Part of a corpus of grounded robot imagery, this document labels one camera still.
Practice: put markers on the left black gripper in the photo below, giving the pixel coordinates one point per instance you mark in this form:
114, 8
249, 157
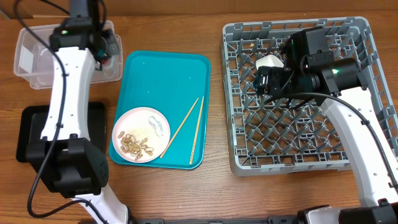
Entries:
112, 47

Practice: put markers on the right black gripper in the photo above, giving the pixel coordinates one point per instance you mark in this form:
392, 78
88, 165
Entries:
277, 78

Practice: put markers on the red snack wrapper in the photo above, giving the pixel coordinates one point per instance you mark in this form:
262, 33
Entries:
108, 62

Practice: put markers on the white bowl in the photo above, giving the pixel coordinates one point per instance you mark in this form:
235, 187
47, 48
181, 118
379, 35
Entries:
269, 61

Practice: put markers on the teal serving tray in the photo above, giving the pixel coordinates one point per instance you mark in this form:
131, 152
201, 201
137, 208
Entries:
169, 83

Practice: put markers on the wooden chopstick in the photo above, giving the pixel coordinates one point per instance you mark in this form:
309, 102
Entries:
179, 128
196, 131

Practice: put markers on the white plate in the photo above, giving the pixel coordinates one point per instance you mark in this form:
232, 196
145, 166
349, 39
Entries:
138, 117

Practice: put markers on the white tissue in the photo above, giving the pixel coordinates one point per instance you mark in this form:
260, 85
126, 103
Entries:
156, 125

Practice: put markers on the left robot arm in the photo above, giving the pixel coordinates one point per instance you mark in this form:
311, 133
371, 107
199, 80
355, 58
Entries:
64, 157

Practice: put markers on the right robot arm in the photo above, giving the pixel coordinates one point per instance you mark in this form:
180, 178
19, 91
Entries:
309, 72

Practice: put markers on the grey dishwasher rack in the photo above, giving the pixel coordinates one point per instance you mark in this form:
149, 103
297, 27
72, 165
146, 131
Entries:
280, 137

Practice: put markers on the clear plastic storage bin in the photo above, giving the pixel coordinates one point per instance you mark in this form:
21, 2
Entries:
34, 63

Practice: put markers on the peanut pile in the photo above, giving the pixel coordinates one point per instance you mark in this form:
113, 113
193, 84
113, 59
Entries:
133, 146

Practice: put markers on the black rectangular tray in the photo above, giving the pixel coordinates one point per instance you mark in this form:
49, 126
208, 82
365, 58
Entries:
33, 120

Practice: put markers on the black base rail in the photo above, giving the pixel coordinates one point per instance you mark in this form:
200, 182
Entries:
278, 219

